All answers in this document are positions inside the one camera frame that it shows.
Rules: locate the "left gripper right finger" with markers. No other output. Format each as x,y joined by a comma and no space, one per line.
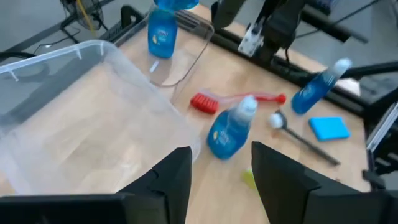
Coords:
280,186

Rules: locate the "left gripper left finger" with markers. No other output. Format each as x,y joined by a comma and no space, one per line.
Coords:
174,186

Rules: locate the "yellow-green dish brush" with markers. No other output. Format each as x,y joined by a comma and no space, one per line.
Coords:
248,180

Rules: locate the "blue dish soap bottle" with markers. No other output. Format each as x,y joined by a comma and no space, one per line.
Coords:
161,34
228,133
314,90
175,3

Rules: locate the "red toothbrush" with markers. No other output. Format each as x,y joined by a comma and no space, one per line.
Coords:
203,103

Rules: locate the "shallow clear plastic tray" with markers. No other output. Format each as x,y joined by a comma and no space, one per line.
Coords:
186,56

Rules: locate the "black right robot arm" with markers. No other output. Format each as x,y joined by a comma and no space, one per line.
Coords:
280,25

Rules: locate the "grey dish brush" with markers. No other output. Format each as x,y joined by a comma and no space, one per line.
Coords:
304,143

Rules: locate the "blue sponge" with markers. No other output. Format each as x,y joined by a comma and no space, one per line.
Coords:
329,128

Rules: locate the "deep clear plastic bin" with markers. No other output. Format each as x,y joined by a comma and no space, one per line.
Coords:
93,124

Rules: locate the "white paper sheet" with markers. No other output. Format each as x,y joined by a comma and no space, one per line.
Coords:
349,86

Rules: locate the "black perforated box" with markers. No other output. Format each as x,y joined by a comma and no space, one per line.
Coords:
132,18

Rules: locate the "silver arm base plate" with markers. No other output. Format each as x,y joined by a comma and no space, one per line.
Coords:
250,40

